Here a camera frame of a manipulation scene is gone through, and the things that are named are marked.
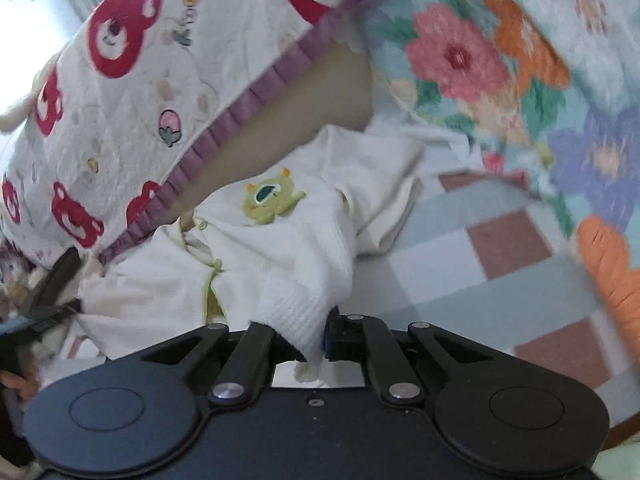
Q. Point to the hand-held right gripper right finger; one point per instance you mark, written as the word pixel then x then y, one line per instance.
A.
pixel 327 342

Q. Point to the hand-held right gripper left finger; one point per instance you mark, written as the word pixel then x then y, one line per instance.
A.
pixel 260 341

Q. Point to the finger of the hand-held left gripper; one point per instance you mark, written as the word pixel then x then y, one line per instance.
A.
pixel 57 277
pixel 45 316

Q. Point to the white baby garment green monster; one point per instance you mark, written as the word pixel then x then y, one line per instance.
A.
pixel 280 260

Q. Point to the person's left hand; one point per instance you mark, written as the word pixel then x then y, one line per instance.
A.
pixel 20 384

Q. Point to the checkered bed sheet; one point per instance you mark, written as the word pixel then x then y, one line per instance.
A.
pixel 450 270

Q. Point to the cream plush toy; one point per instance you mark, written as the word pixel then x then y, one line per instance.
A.
pixel 12 112

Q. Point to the bear print pillow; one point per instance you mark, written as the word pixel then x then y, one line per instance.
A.
pixel 125 110

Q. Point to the floral blanket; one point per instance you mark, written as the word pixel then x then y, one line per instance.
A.
pixel 460 55

